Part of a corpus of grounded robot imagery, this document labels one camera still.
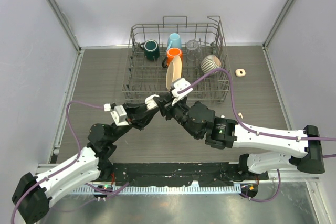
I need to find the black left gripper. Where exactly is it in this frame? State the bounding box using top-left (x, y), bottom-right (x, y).
top-left (108, 101), bottom-right (159, 143)

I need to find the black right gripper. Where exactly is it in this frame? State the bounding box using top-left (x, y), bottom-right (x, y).
top-left (154, 93), bottom-right (201, 140)

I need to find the white earbud charging case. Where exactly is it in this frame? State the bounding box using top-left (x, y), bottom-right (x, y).
top-left (145, 94), bottom-right (160, 110)

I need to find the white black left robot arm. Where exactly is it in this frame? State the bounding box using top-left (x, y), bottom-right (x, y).
top-left (11, 102), bottom-right (159, 223)

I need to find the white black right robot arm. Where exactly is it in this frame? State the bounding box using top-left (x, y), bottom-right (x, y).
top-left (153, 95), bottom-right (325, 179)

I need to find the beige small earbud case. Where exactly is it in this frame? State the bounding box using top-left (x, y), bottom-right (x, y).
top-left (235, 69), bottom-right (246, 77)

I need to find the beige plate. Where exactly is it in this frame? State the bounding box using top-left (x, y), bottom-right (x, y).
top-left (166, 57), bottom-right (182, 90)

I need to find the orange mug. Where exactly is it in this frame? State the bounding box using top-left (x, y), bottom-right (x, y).
top-left (162, 47), bottom-right (183, 68)

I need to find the dark green mug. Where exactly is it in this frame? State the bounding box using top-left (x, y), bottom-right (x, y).
top-left (140, 39), bottom-right (160, 61)

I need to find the clear glass cup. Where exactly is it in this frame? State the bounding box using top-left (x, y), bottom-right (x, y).
top-left (186, 40), bottom-right (202, 61)

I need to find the striped ceramic bowl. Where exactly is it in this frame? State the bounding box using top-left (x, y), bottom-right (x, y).
top-left (200, 55), bottom-right (222, 74)

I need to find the light blue mug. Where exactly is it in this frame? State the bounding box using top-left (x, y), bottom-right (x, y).
top-left (167, 33), bottom-right (182, 50)

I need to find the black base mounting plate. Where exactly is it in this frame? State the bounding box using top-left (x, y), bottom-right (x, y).
top-left (104, 162), bottom-right (269, 187)

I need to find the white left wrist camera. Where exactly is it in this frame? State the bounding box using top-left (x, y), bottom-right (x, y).
top-left (110, 105), bottom-right (129, 126)

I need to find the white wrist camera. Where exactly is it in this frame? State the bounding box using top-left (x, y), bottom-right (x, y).
top-left (110, 105), bottom-right (129, 126)
top-left (170, 78), bottom-right (193, 106)

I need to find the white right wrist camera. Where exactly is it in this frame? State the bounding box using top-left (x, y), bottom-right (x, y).
top-left (170, 78), bottom-right (193, 106)

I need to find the grey wire dish rack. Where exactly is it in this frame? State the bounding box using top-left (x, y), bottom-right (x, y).
top-left (122, 15), bottom-right (230, 102)

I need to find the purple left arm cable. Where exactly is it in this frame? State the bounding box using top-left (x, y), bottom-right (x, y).
top-left (9, 100), bottom-right (111, 224)

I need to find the white slotted cable duct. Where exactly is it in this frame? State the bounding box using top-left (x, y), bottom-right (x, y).
top-left (70, 184), bottom-right (242, 195)

